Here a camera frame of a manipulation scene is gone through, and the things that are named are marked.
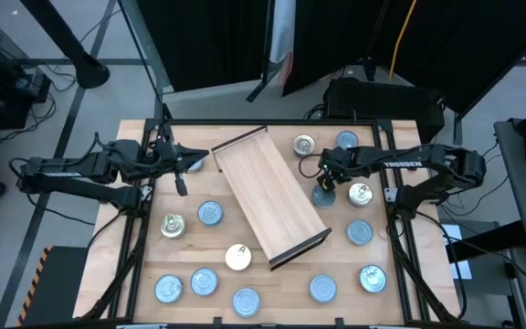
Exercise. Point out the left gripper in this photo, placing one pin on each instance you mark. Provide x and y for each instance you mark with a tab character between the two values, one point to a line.
167	157

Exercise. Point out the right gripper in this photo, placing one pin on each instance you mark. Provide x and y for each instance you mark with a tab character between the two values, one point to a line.
338	162

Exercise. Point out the teal label tuna can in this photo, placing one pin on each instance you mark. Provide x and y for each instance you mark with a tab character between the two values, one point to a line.
323	201
204	281
209	213

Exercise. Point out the silver can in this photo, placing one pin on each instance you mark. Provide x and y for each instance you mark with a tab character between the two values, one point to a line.
303	145

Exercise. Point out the white-top can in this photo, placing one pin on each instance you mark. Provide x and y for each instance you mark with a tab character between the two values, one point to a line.
238	257

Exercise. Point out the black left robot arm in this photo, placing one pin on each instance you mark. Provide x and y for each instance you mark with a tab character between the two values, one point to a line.
121	157

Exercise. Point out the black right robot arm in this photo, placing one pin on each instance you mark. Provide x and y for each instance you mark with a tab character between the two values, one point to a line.
464	164

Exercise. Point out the blue label gold can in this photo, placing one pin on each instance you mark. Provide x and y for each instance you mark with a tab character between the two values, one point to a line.
173	226
360	195

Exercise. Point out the black equipment case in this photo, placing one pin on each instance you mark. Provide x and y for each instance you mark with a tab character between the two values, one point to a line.
381	105

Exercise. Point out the black curtain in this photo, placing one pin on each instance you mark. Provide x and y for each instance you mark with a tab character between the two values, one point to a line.
199	41
331	41
464	45

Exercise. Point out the grey metal beam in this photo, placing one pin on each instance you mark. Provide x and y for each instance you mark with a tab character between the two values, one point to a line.
146	45

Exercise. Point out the black pole round base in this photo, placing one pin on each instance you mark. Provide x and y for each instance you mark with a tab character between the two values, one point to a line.
91	71

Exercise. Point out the white fabric strip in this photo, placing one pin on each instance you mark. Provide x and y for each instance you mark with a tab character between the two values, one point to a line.
282	32

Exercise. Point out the black desk beam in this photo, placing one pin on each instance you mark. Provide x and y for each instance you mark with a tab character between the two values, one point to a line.
487	240

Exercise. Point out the black mat hazard stripes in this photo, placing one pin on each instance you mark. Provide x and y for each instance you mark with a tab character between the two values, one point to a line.
57	288

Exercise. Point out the silver mounting bracket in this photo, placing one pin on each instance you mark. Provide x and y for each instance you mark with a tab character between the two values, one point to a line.
391	195
146	194

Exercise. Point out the black aluminium table frame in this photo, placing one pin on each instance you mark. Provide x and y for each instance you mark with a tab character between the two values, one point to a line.
290	122

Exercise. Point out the silver aluminium post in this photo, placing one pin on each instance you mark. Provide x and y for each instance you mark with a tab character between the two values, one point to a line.
388	326
142	326

